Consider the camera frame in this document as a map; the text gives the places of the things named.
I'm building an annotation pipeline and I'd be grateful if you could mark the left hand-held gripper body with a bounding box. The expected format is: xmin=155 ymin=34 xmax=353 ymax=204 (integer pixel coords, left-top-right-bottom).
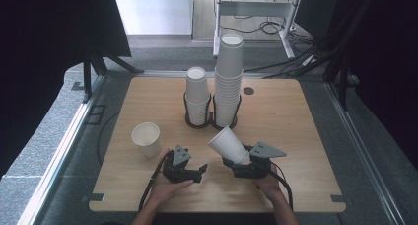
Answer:
xmin=163 ymin=144 xmax=202 ymax=184

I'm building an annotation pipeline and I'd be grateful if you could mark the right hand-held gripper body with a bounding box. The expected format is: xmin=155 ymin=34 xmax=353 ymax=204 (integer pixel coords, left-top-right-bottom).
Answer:
xmin=231 ymin=141 xmax=288 ymax=180

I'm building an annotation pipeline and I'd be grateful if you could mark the white paper cup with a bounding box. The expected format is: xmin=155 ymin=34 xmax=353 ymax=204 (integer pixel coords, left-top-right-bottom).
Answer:
xmin=207 ymin=125 xmax=250 ymax=165
xmin=131 ymin=121 xmax=162 ymax=159

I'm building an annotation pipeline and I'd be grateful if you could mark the black wire cup holder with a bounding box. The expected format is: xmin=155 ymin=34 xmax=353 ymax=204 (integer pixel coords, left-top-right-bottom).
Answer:
xmin=182 ymin=92 xmax=242 ymax=131

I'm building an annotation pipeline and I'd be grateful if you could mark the short stack of paper cups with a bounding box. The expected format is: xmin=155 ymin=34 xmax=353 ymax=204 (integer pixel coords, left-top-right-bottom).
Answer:
xmin=184 ymin=66 xmax=211 ymax=126

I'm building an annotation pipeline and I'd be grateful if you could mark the tall stack of paper cups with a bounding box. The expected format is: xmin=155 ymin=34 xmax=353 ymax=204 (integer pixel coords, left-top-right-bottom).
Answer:
xmin=214 ymin=33 xmax=244 ymax=128

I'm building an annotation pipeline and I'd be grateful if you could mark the person's left hand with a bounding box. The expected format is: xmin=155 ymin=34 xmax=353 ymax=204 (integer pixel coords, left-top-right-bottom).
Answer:
xmin=149 ymin=174 xmax=195 ymax=208

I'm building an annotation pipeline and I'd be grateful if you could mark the person's right hand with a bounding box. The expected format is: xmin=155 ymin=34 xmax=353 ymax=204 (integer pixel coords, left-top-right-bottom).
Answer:
xmin=253 ymin=164 xmax=284 ymax=203

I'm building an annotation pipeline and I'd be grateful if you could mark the dark floor socket plate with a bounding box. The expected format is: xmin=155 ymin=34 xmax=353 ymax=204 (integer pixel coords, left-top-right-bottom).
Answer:
xmin=86 ymin=104 xmax=106 ymax=125

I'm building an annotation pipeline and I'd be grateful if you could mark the black metal stand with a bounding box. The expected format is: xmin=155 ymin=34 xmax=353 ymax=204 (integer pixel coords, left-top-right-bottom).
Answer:
xmin=323 ymin=53 xmax=351 ymax=111
xmin=82 ymin=40 xmax=146 ymax=103

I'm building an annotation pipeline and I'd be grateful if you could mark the dark curtain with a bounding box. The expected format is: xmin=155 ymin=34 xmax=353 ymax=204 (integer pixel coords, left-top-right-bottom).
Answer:
xmin=0 ymin=0 xmax=132 ymax=180
xmin=295 ymin=0 xmax=418 ymax=174

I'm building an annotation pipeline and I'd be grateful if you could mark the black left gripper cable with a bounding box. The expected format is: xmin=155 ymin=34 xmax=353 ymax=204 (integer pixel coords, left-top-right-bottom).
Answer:
xmin=137 ymin=150 xmax=174 ymax=213

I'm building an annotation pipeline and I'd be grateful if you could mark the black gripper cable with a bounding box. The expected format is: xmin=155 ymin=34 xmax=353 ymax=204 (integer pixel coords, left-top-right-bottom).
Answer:
xmin=267 ymin=167 xmax=294 ymax=210
xmin=137 ymin=150 xmax=174 ymax=213

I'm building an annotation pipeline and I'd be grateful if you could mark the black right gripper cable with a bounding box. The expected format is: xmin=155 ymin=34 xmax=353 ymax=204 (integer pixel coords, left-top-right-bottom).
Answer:
xmin=267 ymin=167 xmax=294 ymax=210

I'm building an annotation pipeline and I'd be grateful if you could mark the thin black floor cable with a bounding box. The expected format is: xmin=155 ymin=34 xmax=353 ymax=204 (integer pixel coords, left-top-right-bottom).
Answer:
xmin=97 ymin=111 xmax=121 ymax=167

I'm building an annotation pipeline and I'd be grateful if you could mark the aluminium floor rail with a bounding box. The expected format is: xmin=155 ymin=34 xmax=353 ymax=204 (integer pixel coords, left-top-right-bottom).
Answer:
xmin=16 ymin=75 xmax=106 ymax=225
xmin=324 ymin=81 xmax=408 ymax=225

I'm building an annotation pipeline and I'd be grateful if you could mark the black floor cable bundle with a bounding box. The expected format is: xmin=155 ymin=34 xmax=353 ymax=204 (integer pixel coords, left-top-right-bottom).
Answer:
xmin=243 ymin=17 xmax=333 ymax=80

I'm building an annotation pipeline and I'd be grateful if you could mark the white metal desk frame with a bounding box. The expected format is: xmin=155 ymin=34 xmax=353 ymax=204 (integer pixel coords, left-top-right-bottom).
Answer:
xmin=212 ymin=0 xmax=305 ymax=60

